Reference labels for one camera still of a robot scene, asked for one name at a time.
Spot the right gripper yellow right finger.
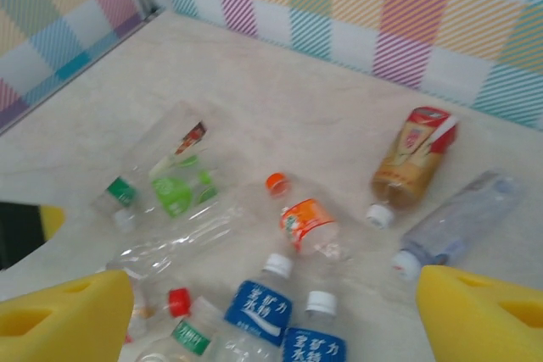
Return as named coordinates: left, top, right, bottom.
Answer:
left=415, top=264, right=543, bottom=362

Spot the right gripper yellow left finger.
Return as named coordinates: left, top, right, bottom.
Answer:
left=0, top=268, right=135, bottom=362

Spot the red cap red label bottle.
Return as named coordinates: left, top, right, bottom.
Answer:
left=126, top=287, right=193, bottom=346

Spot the lime green label bottle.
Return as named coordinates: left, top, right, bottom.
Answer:
left=148, top=153, right=220, bottom=220

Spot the tea bottle red gold label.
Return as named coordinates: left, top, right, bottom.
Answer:
left=365, top=106, right=460, bottom=230

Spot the clear bluish bottle white cap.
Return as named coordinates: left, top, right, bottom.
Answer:
left=390, top=169, right=523, bottom=282

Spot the clear bottle green neck label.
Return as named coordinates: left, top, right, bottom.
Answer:
left=91, top=101, right=216, bottom=234

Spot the white label bottle green neck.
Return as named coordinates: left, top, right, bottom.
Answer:
left=135, top=298, right=238, bottom=362

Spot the crushed clear plastic bottle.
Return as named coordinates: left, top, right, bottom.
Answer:
left=104, top=203, right=260, bottom=285

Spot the small labelled bottle white cap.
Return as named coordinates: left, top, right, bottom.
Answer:
left=282, top=290, right=349, bottom=362

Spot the blue label water bottle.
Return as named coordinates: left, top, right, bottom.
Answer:
left=207, top=252, right=298, bottom=362

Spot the orange cap orange label bottle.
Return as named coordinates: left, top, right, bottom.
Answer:
left=263, top=171, right=353, bottom=261

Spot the aluminium side rail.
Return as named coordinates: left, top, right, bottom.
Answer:
left=0, top=8, right=162, bottom=136

